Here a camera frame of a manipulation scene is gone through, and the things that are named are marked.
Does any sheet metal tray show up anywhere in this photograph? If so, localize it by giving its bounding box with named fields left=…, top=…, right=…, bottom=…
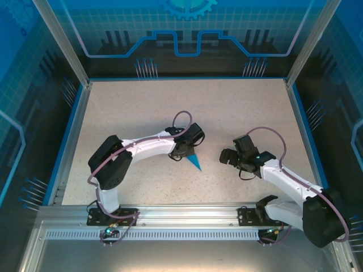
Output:
left=16, top=219, right=363, bottom=272

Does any purple cable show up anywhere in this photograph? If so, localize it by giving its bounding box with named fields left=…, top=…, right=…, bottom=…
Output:
left=243, top=126, right=350, bottom=246
left=87, top=110, right=194, bottom=249

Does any blue paper sheet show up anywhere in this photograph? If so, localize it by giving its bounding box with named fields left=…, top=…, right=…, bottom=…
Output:
left=185, top=152, right=203, bottom=172

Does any aluminium frame post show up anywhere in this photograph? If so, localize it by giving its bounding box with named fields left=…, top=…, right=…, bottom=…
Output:
left=31, top=0, right=93, bottom=87
left=284, top=0, right=343, bottom=87

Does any aluminium side rail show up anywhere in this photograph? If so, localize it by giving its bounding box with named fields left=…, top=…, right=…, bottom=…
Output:
left=283, top=78, right=336, bottom=207
left=47, top=80, right=93, bottom=207

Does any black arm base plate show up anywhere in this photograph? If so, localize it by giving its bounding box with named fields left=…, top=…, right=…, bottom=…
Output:
left=237, top=206, right=293, bottom=227
left=86, top=207, right=139, bottom=227

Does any slotted metal cable duct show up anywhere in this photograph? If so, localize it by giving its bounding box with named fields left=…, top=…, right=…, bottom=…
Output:
left=44, top=229, right=263, bottom=241

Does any aluminium frame cross rail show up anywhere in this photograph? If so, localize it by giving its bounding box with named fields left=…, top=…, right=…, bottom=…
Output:
left=36, top=202, right=341, bottom=227

